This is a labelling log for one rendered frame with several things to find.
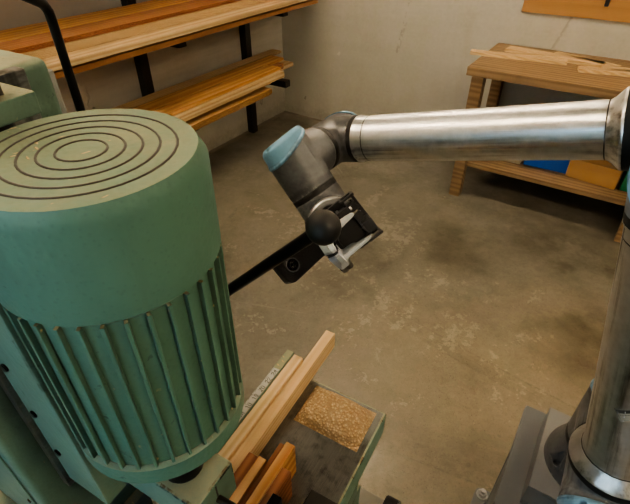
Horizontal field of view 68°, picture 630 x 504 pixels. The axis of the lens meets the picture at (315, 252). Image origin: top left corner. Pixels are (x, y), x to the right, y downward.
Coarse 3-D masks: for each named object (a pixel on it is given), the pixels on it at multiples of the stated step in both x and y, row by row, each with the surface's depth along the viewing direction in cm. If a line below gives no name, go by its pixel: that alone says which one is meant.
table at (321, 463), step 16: (320, 384) 90; (304, 400) 88; (352, 400) 88; (288, 416) 85; (384, 416) 85; (288, 432) 82; (304, 432) 82; (368, 432) 82; (272, 448) 80; (304, 448) 80; (320, 448) 80; (336, 448) 80; (368, 448) 80; (304, 464) 78; (320, 464) 78; (336, 464) 78; (352, 464) 78; (304, 480) 76; (320, 480) 76; (336, 480) 76; (352, 480) 76; (304, 496) 74; (336, 496) 74
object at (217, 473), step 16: (208, 464) 60; (224, 464) 60; (192, 480) 59; (208, 480) 59; (224, 480) 60; (160, 496) 60; (176, 496) 57; (192, 496) 57; (208, 496) 57; (224, 496) 62
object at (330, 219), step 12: (312, 216) 44; (324, 216) 44; (336, 216) 44; (312, 228) 44; (324, 228) 43; (336, 228) 44; (300, 240) 47; (312, 240) 45; (324, 240) 44; (276, 252) 50; (288, 252) 49; (264, 264) 52; (276, 264) 51; (240, 276) 56; (252, 276) 54; (228, 288) 58; (240, 288) 57
